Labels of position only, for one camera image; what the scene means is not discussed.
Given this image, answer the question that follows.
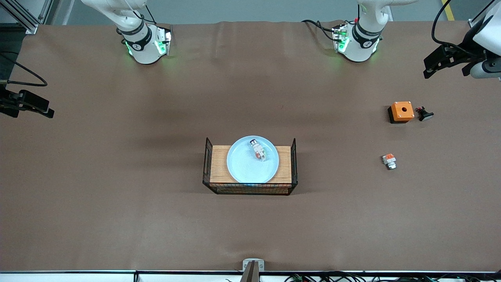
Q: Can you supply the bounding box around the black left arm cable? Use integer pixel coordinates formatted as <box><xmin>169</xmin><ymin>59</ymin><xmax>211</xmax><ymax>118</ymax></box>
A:
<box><xmin>431</xmin><ymin>0</ymin><xmax>496</xmax><ymax>52</ymax></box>

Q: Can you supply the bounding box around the black cable bundle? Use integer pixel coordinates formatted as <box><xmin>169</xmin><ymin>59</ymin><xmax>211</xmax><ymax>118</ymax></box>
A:
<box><xmin>225</xmin><ymin>272</ymin><xmax>501</xmax><ymax>282</ymax></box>

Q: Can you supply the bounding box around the aluminium frame profile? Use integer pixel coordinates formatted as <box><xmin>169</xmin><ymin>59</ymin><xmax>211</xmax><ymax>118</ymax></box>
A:
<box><xmin>468</xmin><ymin>0</ymin><xmax>494</xmax><ymax>30</ymax></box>
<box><xmin>0</xmin><ymin>0</ymin><xmax>40</xmax><ymax>35</ymax></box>

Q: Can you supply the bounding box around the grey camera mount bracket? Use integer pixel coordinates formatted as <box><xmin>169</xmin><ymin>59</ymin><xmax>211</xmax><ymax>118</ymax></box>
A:
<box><xmin>240</xmin><ymin>258</ymin><xmax>265</xmax><ymax>282</ymax></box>

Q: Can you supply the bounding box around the light blue plate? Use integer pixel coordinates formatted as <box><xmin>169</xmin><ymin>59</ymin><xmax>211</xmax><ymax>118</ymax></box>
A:
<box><xmin>227</xmin><ymin>136</ymin><xmax>279</xmax><ymax>184</ymax></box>

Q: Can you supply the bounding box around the black base power cable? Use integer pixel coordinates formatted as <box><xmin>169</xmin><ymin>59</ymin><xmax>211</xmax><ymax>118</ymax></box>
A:
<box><xmin>301</xmin><ymin>19</ymin><xmax>338</xmax><ymax>42</ymax></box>

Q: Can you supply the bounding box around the orange button enclosure box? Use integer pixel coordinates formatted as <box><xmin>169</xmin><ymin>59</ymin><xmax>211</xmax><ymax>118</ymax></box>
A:
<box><xmin>387</xmin><ymin>101</ymin><xmax>415</xmax><ymax>124</ymax></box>

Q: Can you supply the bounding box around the white table edge rail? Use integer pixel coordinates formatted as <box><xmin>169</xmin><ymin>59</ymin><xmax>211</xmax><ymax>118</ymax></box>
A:
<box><xmin>0</xmin><ymin>270</ymin><xmax>501</xmax><ymax>282</ymax></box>

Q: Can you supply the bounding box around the black wire rack wooden top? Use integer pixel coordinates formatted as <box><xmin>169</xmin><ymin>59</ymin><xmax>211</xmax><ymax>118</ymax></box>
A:
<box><xmin>202</xmin><ymin>137</ymin><xmax>298</xmax><ymax>196</ymax></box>

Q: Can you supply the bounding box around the black push button head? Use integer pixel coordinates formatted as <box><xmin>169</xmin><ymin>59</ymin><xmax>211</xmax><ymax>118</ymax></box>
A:
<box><xmin>415</xmin><ymin>106</ymin><xmax>434</xmax><ymax>122</ymax></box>

